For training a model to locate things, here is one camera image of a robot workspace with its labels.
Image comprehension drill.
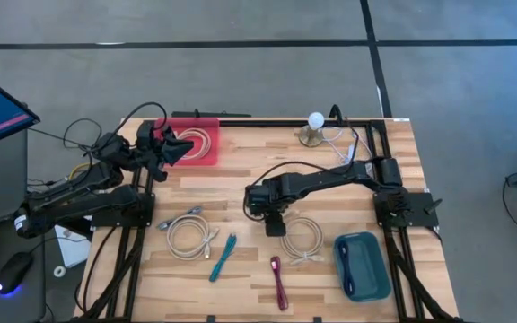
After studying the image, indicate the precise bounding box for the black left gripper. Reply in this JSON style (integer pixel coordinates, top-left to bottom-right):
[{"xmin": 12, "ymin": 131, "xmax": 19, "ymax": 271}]
[{"xmin": 145, "ymin": 127, "xmax": 196, "ymax": 183}]

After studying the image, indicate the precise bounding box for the teal braided USB cable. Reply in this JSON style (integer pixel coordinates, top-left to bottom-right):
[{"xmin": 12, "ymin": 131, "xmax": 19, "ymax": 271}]
[{"xmin": 207, "ymin": 233, "xmax": 238, "ymax": 284}]

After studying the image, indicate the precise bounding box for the maroon USB cable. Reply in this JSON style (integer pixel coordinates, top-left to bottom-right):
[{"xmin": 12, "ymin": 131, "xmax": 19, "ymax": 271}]
[{"xmin": 269, "ymin": 256, "xmax": 290, "ymax": 312}]

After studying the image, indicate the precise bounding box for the purple USB cable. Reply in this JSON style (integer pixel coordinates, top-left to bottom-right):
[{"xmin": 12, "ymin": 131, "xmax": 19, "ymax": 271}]
[{"xmin": 337, "ymin": 241, "xmax": 356, "ymax": 295}]

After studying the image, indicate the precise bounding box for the red plastic tray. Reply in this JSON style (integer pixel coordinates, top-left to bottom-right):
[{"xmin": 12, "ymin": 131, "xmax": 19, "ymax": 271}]
[{"xmin": 153, "ymin": 117, "xmax": 221, "ymax": 167}]

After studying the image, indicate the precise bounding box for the black bar behind table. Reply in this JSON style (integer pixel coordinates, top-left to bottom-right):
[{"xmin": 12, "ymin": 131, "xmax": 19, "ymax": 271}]
[{"xmin": 171, "ymin": 108, "xmax": 252, "ymax": 119}]

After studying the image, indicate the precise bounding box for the brass lamp with white bulb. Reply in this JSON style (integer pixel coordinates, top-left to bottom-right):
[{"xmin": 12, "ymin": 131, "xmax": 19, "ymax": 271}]
[{"xmin": 297, "ymin": 111, "xmax": 327, "ymax": 148}]

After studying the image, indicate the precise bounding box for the teal plastic tray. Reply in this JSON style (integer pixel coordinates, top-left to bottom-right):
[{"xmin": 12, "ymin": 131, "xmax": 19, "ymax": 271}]
[{"xmin": 332, "ymin": 231, "xmax": 393, "ymax": 303}]

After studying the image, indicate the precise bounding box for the white paper sheet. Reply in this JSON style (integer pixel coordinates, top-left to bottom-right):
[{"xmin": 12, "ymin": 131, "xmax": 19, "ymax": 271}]
[{"xmin": 53, "ymin": 223, "xmax": 93, "ymax": 269}]

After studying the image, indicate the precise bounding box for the grey side desk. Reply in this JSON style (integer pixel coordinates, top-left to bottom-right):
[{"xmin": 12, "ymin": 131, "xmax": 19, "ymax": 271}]
[{"xmin": 0, "ymin": 128, "xmax": 48, "ymax": 323}]

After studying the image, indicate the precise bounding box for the black computer mouse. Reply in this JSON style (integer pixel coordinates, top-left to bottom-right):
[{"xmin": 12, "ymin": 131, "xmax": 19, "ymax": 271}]
[{"xmin": 0, "ymin": 250, "xmax": 35, "ymax": 296}]

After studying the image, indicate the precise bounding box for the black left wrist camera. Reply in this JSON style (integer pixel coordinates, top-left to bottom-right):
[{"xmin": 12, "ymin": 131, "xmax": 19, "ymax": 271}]
[{"xmin": 136, "ymin": 120, "xmax": 155, "ymax": 153}]

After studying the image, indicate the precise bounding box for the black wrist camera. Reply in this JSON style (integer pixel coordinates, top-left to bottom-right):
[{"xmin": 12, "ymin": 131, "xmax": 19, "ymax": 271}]
[
  {"xmin": 136, "ymin": 120, "xmax": 155, "ymax": 153},
  {"xmin": 265, "ymin": 213, "xmax": 287, "ymax": 238}
]

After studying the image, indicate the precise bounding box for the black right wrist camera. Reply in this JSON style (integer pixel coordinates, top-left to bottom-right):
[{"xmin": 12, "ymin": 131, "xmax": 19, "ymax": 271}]
[{"xmin": 265, "ymin": 213, "xmax": 287, "ymax": 238}]

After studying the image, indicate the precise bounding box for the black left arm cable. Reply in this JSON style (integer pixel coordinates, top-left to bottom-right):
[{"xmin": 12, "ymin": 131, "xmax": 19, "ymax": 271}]
[{"xmin": 63, "ymin": 101, "xmax": 169, "ymax": 156}]

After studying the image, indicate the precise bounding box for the black aluminium table frame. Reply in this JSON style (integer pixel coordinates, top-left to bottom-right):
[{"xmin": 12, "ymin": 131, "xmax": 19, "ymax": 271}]
[{"xmin": 73, "ymin": 117, "xmax": 466, "ymax": 323}]

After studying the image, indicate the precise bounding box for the white lamp cord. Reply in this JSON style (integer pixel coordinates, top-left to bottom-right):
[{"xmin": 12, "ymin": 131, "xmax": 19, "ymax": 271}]
[{"xmin": 320, "ymin": 126, "xmax": 374, "ymax": 166}]

